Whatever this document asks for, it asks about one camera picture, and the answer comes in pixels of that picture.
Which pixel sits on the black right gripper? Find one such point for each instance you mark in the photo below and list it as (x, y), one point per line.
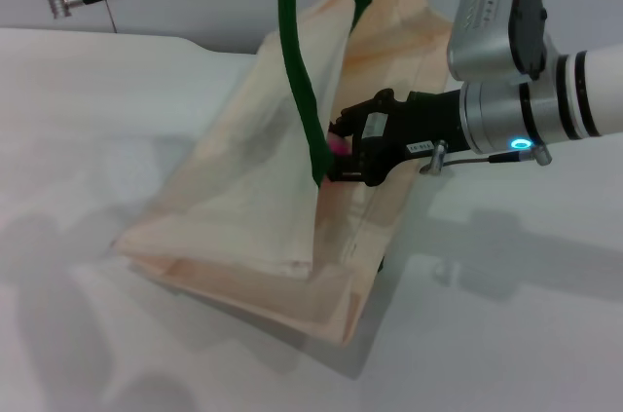
(414, 124)

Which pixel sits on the pink peach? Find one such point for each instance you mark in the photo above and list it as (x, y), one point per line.
(339, 145)

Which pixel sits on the cream fabric handbag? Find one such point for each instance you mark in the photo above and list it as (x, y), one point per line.
(253, 198)

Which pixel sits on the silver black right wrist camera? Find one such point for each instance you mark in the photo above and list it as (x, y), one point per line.
(491, 27)

